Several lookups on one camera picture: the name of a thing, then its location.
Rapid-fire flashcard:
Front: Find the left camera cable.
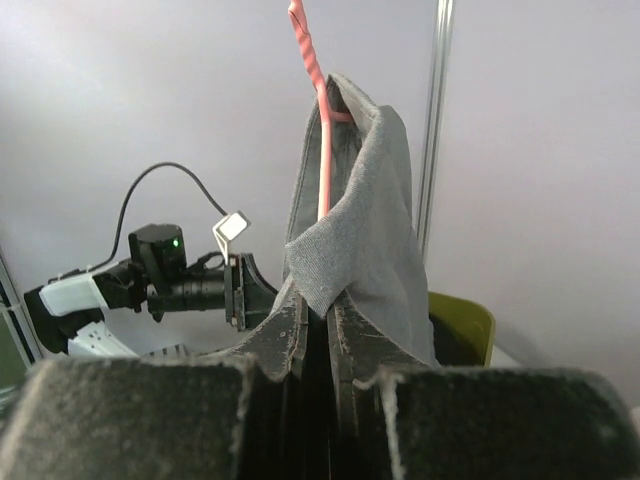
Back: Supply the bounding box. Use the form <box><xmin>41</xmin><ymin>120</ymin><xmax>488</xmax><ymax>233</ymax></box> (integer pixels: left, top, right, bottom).
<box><xmin>87</xmin><ymin>160</ymin><xmax>229</xmax><ymax>274</ymax></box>

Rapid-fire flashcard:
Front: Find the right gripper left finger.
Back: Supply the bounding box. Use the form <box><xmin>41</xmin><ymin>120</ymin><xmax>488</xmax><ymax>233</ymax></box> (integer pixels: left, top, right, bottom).
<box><xmin>1</xmin><ymin>284</ymin><xmax>307</xmax><ymax>479</ymax></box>

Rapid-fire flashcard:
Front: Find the green plastic basket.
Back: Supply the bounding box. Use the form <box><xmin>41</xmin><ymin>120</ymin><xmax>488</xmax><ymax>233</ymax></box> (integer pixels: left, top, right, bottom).
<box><xmin>428</xmin><ymin>291</ymin><xmax>495</xmax><ymax>367</ymax></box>

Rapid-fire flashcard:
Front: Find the pink hanger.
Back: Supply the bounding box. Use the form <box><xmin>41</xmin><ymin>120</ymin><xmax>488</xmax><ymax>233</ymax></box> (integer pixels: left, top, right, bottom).
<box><xmin>288</xmin><ymin>0</ymin><xmax>352</xmax><ymax>219</ymax></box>

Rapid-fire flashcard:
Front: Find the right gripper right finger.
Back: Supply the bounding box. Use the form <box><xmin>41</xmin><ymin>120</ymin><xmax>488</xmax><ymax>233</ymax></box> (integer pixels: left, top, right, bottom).
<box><xmin>326</xmin><ymin>294</ymin><xmax>639</xmax><ymax>479</ymax></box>

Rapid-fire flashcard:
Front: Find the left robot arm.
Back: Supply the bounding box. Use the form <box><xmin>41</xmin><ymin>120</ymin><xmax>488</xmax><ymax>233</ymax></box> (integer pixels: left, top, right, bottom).
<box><xmin>24</xmin><ymin>224</ymin><xmax>277</xmax><ymax>356</ymax></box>

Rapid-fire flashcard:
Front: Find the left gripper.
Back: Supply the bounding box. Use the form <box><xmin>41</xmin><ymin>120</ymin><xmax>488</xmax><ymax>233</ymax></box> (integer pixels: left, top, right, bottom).
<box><xmin>224</xmin><ymin>253</ymin><xmax>278</xmax><ymax>330</ymax></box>

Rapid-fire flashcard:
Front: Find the grey shirt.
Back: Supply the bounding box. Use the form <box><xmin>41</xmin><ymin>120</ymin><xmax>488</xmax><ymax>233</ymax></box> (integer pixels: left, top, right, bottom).
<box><xmin>283</xmin><ymin>74</ymin><xmax>438</xmax><ymax>366</ymax></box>

